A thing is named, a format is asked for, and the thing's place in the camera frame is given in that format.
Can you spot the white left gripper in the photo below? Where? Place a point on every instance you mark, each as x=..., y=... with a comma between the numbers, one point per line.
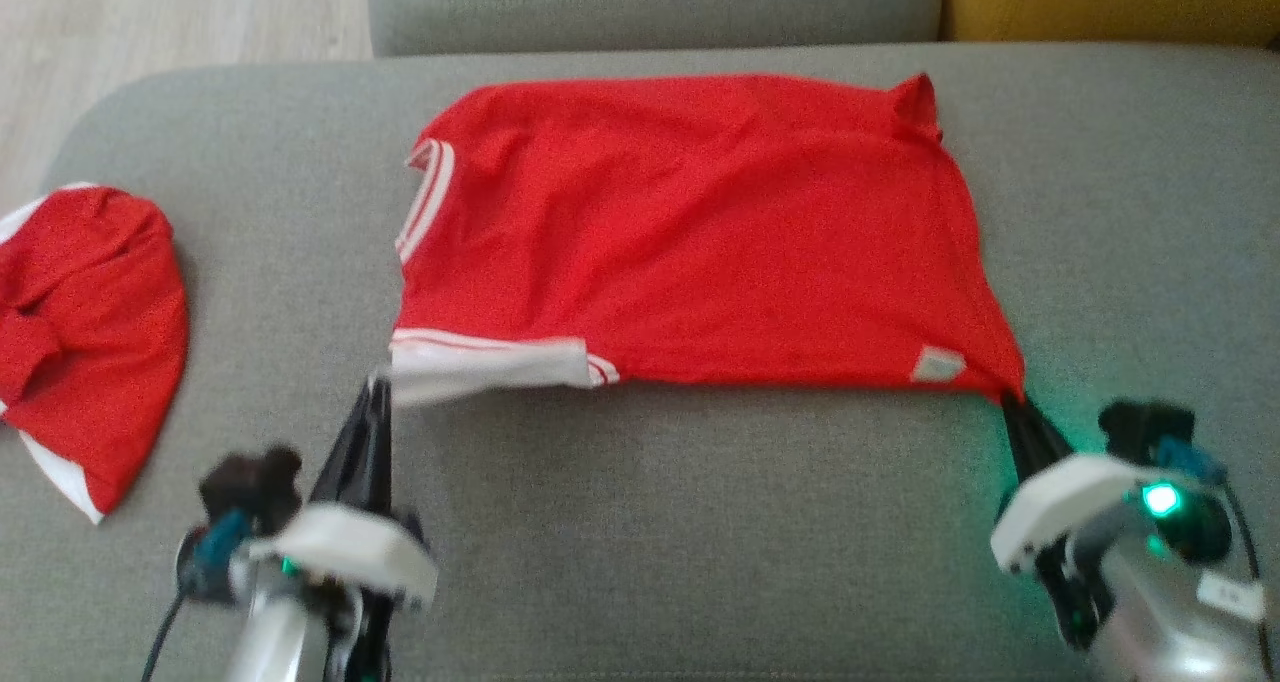
x=350, y=547

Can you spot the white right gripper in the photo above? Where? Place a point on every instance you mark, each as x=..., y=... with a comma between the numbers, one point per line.
x=1060, y=502

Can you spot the red shorts with white stripe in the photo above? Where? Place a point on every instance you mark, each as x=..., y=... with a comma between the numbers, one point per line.
x=90, y=342

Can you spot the red jersey with white trim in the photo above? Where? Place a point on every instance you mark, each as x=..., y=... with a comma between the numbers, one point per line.
x=700, y=232

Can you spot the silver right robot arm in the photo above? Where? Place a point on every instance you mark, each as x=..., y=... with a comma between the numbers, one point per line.
x=1160, y=622

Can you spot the grey sofa ottoman seat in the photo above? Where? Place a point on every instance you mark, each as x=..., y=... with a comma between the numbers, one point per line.
x=700, y=522

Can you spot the yellow sofa back cushion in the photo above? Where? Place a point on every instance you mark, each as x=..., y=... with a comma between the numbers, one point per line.
x=1100, y=2

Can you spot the grey sofa seat cushion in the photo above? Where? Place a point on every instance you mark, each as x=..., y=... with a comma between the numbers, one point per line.
x=650, y=7

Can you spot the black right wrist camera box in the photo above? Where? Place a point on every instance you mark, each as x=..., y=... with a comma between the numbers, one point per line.
x=1140, y=427

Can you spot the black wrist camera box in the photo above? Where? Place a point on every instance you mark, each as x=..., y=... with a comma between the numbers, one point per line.
x=255, y=482
x=1140, y=427

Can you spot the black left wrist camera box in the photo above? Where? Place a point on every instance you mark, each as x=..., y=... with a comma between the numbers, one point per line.
x=255, y=482

